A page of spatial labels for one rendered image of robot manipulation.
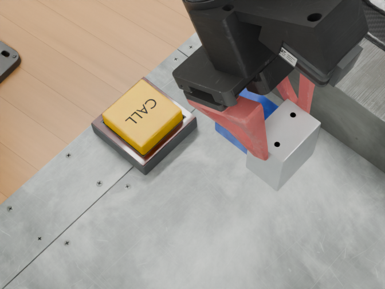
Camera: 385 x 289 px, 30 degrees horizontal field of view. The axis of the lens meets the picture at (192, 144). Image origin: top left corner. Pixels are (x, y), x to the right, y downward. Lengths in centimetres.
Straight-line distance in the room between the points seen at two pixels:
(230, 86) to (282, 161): 10
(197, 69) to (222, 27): 6
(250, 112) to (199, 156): 24
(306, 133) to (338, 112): 14
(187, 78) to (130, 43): 32
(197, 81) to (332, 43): 12
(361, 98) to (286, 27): 26
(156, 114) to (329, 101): 18
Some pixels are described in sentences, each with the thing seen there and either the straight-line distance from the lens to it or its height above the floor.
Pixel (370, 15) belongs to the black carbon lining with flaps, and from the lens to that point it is 76.
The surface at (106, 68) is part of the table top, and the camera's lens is 83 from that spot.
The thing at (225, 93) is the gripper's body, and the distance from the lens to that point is 50.
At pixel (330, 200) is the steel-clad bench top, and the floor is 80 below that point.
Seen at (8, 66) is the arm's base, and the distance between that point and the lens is 84.
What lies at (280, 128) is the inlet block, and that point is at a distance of 59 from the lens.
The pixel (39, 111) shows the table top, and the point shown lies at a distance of 81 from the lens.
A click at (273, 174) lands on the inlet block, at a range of 60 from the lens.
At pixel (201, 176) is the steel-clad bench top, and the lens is 74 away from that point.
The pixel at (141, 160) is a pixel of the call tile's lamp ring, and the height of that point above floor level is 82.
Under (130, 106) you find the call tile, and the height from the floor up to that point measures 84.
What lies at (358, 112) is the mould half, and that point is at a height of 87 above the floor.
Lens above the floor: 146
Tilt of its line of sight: 60 degrees down
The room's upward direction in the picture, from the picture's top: 6 degrees counter-clockwise
